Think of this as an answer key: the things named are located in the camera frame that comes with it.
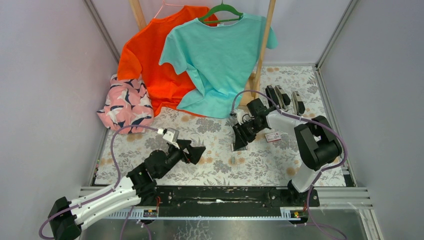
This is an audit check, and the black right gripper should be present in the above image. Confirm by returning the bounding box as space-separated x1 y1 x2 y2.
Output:
232 119 265 151

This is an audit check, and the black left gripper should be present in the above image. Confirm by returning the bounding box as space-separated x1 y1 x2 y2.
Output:
157 140 206 180

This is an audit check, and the red staple box sleeve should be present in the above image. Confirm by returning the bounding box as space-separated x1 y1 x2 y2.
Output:
265 132 282 143

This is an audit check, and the beige and black stapler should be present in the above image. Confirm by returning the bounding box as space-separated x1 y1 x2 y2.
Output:
274 85 291 112

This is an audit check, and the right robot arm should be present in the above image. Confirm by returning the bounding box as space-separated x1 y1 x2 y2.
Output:
230 98 343 206

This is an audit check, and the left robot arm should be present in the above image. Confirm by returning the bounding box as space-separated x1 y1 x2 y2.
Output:
47 139 206 240

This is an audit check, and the wooden rack base tray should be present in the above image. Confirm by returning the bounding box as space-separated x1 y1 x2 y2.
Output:
237 72 261 110

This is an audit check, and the pink bird-pattern cloth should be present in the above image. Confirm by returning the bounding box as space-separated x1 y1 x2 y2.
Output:
96 74 154 131

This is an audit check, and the teal t-shirt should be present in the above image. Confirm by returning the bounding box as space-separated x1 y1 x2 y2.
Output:
159 13 267 119

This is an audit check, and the orange t-shirt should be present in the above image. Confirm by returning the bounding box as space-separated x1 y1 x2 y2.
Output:
117 5 210 116

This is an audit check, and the green clothes hanger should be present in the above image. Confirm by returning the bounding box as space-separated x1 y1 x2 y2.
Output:
198 0 244 25

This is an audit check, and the pink clothes hanger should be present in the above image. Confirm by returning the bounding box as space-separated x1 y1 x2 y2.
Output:
153 0 184 19

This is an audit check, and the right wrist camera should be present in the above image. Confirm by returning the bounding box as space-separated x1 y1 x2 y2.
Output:
230 108 247 125

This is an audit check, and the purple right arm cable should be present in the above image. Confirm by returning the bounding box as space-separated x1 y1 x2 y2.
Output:
230 89 349 239

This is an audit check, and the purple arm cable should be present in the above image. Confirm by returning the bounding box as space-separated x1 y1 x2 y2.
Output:
230 89 349 239
38 124 163 240

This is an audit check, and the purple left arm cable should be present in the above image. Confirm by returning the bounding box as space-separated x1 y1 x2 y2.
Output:
38 124 163 240

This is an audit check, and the wooden rack left post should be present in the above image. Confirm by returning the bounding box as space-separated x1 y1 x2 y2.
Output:
128 0 147 31

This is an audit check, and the wooden rack post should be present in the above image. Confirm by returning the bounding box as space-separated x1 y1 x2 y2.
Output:
251 0 276 92
128 0 147 31

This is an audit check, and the wooden rack right post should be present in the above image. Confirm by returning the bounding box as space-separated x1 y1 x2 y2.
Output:
251 0 276 92

